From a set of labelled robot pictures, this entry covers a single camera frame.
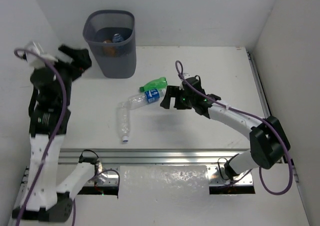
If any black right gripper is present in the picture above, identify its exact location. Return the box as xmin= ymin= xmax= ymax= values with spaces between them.
xmin=161 ymin=85 xmax=196 ymax=109

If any clear bottle dark blue label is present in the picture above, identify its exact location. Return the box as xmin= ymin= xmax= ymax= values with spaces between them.
xmin=128 ymin=89 xmax=166 ymax=110

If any orange juice bottle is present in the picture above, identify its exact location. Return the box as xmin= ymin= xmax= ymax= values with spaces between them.
xmin=103 ymin=40 xmax=117 ymax=57

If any small bottle light blue label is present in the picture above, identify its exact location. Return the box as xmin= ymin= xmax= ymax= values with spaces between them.
xmin=112 ymin=33 xmax=124 ymax=43

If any clear crushed bottle white cap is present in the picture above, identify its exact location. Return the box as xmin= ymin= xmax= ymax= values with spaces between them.
xmin=116 ymin=101 xmax=131 ymax=144

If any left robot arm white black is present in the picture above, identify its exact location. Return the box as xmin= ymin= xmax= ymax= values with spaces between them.
xmin=11 ymin=42 xmax=98 ymax=225

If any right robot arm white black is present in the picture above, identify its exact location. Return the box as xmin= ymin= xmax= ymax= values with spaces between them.
xmin=160 ymin=76 xmax=291 ymax=180

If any grey mesh waste bin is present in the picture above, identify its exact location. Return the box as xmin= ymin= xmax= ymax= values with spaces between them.
xmin=82 ymin=10 xmax=137 ymax=79

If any green plastic bottle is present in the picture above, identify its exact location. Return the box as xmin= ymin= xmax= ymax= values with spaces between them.
xmin=139 ymin=77 xmax=168 ymax=92

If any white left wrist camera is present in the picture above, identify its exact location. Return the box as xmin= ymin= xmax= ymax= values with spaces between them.
xmin=23 ymin=41 xmax=58 ymax=69

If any aluminium front rail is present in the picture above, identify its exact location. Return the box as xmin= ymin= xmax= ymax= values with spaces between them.
xmin=58 ymin=148 xmax=261 ymax=164

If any aluminium rail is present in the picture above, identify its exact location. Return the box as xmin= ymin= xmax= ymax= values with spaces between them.
xmin=7 ymin=166 xmax=30 ymax=226
xmin=246 ymin=50 xmax=299 ymax=183
xmin=58 ymin=148 xmax=261 ymax=164

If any aluminium right side rail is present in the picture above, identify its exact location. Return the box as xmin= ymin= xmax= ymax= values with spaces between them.
xmin=246 ymin=50 xmax=299 ymax=183

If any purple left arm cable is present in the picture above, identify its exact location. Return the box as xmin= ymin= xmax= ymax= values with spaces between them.
xmin=13 ymin=48 xmax=121 ymax=226

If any aluminium left side rail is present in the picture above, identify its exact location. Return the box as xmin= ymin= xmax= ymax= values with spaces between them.
xmin=7 ymin=166 xmax=30 ymax=226

